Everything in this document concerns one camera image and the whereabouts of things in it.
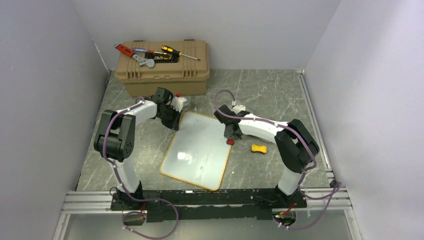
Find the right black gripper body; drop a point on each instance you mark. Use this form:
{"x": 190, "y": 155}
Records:
{"x": 228, "y": 135}

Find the red handled adjustable wrench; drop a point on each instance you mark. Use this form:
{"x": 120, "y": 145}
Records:
{"x": 150, "y": 63}

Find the blue red small screwdriver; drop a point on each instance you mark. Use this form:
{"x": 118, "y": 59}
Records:
{"x": 148, "y": 51}

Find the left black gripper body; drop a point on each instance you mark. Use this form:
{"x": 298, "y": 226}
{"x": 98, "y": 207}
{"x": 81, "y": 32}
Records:
{"x": 170, "y": 111}

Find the yellow bone shaped eraser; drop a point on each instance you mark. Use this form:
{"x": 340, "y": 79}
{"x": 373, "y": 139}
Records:
{"x": 258, "y": 149}

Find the aluminium extrusion rail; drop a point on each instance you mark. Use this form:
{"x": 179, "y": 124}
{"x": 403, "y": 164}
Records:
{"x": 100, "y": 202}

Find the red bone shaped eraser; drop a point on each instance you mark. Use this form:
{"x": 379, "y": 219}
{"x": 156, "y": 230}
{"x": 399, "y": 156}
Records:
{"x": 230, "y": 142}

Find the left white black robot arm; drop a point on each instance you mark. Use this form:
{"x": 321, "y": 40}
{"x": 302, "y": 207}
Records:
{"x": 115, "y": 136}

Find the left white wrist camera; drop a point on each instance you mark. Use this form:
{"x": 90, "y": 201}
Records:
{"x": 178, "y": 103}

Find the tan plastic toolbox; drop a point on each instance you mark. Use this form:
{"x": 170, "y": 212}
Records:
{"x": 179, "y": 74}

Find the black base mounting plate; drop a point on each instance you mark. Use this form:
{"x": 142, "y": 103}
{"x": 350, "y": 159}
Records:
{"x": 166, "y": 205}

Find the yellow framed whiteboard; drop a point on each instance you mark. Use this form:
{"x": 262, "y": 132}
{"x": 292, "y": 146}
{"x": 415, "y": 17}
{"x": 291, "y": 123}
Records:
{"x": 198, "y": 153}

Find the yellow black screwdriver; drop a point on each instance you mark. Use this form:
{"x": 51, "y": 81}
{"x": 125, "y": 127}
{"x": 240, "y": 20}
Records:
{"x": 173, "y": 51}

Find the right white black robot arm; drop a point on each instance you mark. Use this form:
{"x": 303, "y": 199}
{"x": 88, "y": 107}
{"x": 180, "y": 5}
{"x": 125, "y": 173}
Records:
{"x": 295, "y": 144}

